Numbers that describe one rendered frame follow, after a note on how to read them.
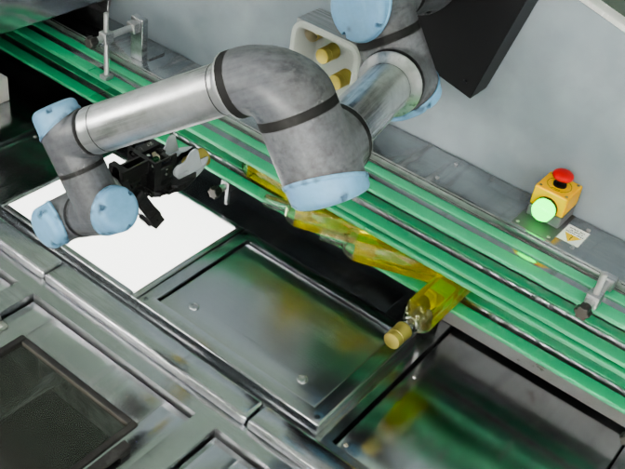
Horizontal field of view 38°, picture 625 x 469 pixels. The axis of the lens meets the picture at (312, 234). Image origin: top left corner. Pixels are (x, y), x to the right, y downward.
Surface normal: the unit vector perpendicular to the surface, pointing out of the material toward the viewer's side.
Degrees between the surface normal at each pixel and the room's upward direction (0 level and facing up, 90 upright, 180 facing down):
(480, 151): 0
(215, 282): 90
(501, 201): 90
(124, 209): 89
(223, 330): 91
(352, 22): 5
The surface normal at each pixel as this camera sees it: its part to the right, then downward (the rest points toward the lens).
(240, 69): -0.41, -0.18
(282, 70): -0.04, -0.33
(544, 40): -0.61, 0.43
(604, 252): 0.13, -0.78
